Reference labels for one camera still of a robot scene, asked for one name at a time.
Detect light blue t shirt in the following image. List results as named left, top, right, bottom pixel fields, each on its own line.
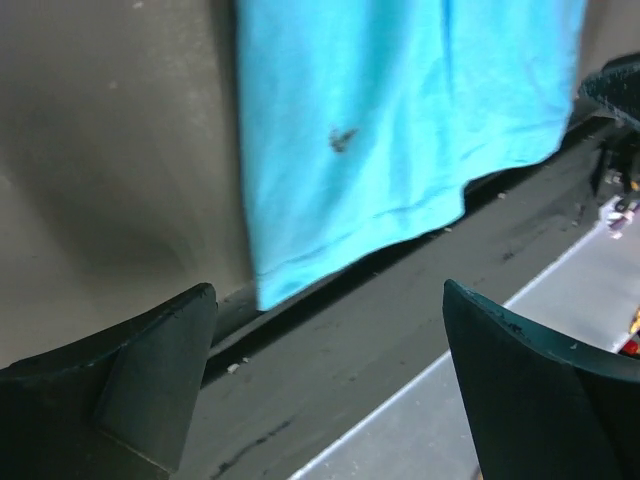
left=236, top=0, right=586, bottom=311

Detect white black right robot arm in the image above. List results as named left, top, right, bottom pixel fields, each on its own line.
left=579, top=52, right=639, bottom=213

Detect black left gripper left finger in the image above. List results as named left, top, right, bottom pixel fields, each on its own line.
left=1, top=283, right=217, bottom=480

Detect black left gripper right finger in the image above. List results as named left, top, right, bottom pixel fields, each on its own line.
left=443, top=280, right=639, bottom=480

